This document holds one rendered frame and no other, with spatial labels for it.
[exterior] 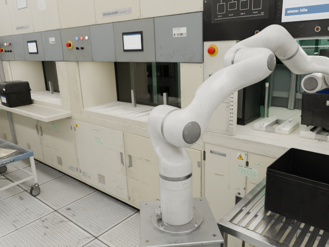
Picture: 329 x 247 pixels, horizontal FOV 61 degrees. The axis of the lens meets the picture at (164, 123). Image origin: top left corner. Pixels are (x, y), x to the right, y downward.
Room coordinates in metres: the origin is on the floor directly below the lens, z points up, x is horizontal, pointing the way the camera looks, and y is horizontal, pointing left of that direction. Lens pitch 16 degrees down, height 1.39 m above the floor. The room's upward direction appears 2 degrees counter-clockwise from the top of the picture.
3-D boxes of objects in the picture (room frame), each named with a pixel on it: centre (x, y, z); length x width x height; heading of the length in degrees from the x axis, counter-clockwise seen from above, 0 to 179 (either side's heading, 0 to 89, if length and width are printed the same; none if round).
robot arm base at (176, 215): (0.91, -0.03, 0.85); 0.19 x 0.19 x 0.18
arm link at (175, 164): (0.94, -0.02, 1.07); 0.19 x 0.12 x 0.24; 29
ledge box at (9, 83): (3.14, 1.67, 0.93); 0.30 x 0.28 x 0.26; 46
